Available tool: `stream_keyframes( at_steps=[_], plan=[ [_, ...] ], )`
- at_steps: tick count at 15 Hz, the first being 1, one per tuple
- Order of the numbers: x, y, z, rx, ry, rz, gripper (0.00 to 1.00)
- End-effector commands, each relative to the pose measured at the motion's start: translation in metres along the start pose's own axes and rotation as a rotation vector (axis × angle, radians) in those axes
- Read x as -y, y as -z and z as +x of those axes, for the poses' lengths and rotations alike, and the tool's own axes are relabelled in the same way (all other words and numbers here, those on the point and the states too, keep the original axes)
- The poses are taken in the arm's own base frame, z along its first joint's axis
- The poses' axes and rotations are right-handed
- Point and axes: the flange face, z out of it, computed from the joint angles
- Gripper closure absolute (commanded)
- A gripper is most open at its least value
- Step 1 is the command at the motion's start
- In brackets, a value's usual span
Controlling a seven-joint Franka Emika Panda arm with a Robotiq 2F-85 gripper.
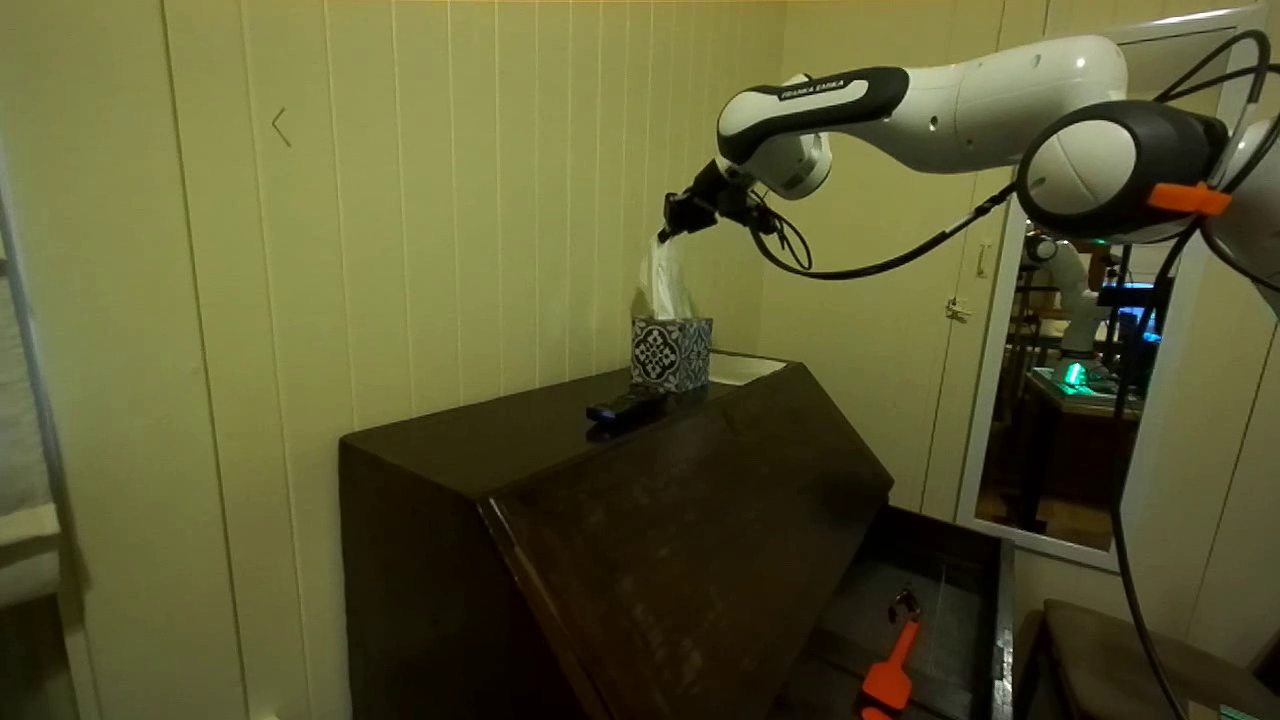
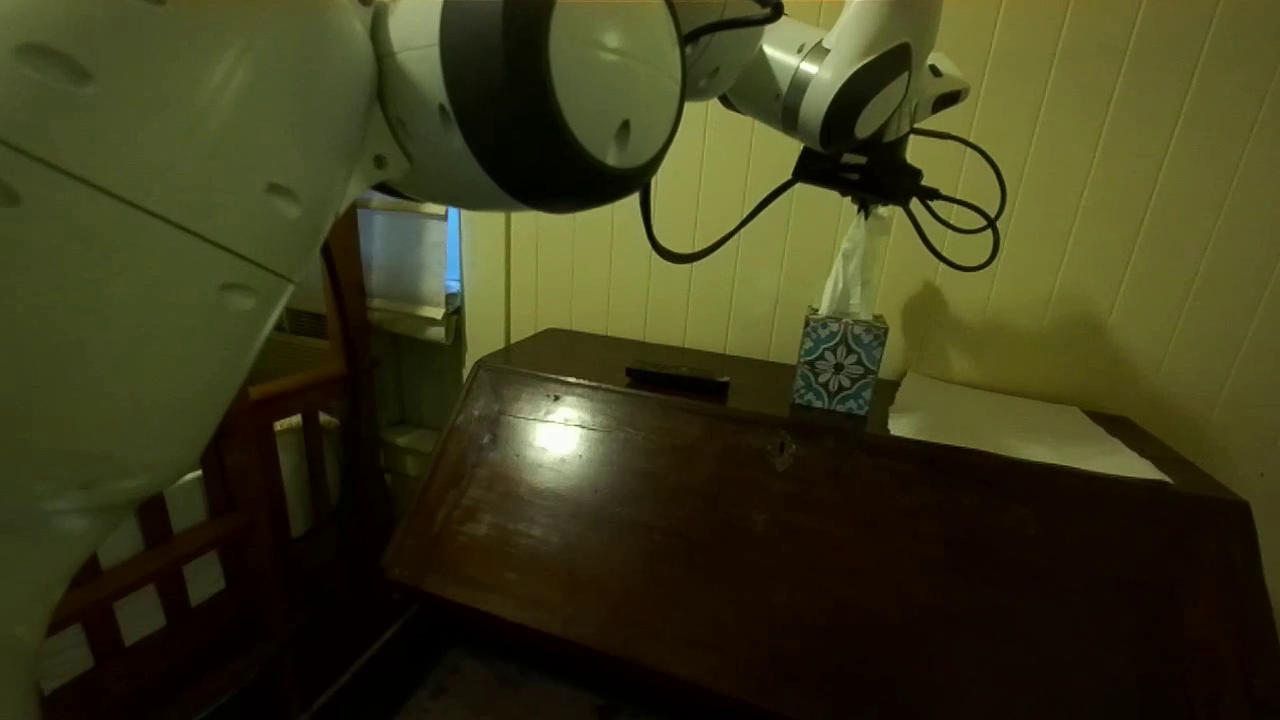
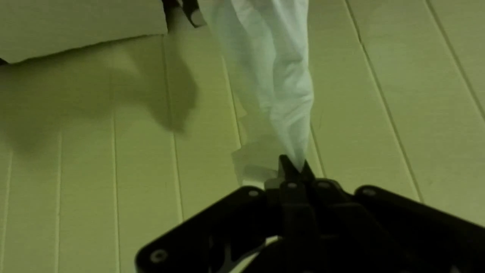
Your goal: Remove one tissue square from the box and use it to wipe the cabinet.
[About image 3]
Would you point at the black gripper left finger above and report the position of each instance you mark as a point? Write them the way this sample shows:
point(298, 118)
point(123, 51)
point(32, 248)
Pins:
point(236, 233)

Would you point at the white tissue square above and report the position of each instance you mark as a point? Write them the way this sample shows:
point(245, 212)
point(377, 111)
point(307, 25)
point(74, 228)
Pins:
point(273, 77)

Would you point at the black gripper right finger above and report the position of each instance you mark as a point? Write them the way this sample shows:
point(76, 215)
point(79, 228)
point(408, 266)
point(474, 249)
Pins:
point(394, 233)

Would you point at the white paper sheet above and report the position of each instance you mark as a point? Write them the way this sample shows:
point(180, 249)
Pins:
point(76, 25)

